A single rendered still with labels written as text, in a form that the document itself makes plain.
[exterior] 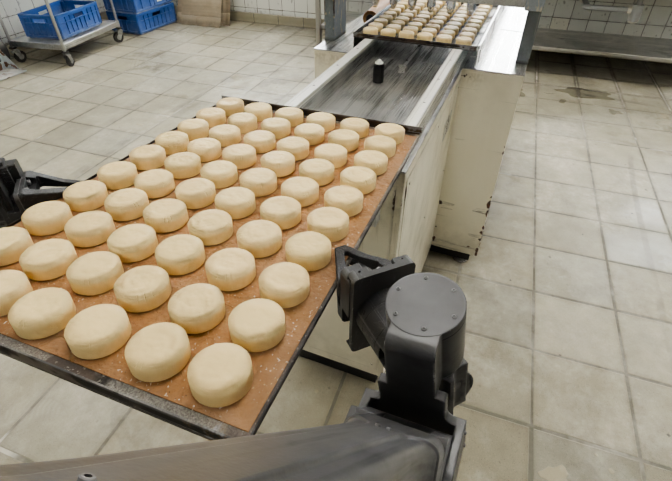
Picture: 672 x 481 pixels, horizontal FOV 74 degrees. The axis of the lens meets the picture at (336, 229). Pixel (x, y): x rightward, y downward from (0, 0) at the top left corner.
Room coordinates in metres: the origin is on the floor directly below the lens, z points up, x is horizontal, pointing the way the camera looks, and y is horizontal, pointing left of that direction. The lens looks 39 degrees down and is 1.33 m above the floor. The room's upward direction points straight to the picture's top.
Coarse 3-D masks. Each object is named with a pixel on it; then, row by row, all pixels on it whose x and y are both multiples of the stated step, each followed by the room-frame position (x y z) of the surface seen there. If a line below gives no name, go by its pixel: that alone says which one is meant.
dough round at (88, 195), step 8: (72, 184) 0.48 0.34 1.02; (80, 184) 0.48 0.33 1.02; (88, 184) 0.48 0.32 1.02; (96, 184) 0.48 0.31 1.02; (104, 184) 0.49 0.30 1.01; (64, 192) 0.46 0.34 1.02; (72, 192) 0.46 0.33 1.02; (80, 192) 0.46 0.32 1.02; (88, 192) 0.46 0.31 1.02; (96, 192) 0.46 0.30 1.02; (104, 192) 0.47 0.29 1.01; (72, 200) 0.45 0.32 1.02; (80, 200) 0.45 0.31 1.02; (88, 200) 0.45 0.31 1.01; (96, 200) 0.46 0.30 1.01; (72, 208) 0.45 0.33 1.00; (80, 208) 0.45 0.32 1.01; (88, 208) 0.45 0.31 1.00; (96, 208) 0.46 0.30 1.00
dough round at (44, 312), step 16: (48, 288) 0.29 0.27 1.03; (16, 304) 0.27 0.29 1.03; (32, 304) 0.27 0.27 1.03; (48, 304) 0.27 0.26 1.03; (64, 304) 0.27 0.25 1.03; (16, 320) 0.25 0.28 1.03; (32, 320) 0.25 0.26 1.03; (48, 320) 0.25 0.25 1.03; (64, 320) 0.26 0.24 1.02; (32, 336) 0.25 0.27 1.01; (48, 336) 0.25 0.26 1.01
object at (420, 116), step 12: (456, 60) 1.34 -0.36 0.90; (444, 72) 1.23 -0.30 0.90; (456, 72) 1.39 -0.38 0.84; (432, 84) 1.14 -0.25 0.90; (444, 84) 1.19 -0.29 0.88; (432, 96) 1.06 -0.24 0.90; (420, 108) 0.99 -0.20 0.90; (432, 108) 1.06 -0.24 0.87; (408, 120) 0.92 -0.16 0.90; (420, 120) 0.93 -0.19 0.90
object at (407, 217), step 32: (384, 64) 1.31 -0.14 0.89; (416, 64) 1.47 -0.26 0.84; (352, 96) 1.20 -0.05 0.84; (384, 96) 1.20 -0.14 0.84; (416, 96) 1.20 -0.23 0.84; (448, 96) 1.23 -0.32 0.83; (448, 128) 1.33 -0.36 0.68; (416, 160) 0.90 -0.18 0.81; (416, 192) 0.94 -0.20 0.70; (384, 224) 0.81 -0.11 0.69; (416, 224) 1.00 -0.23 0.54; (384, 256) 0.81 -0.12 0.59; (416, 256) 1.09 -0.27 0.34; (320, 320) 0.88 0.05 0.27; (320, 352) 0.88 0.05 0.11; (352, 352) 0.84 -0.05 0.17
